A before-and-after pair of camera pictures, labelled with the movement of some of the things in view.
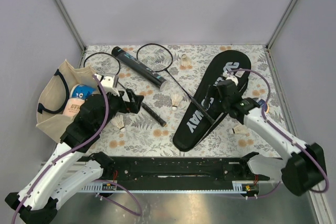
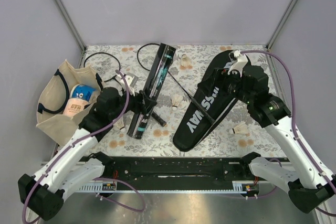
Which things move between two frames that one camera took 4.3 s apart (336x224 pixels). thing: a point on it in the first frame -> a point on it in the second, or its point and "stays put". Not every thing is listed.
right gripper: (212, 92) -> (221, 76)
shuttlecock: (176, 98) stays put
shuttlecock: (185, 61) stays put
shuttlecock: (240, 129) stays put
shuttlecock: (119, 122) stays put
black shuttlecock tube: (149, 75) -> (155, 84)
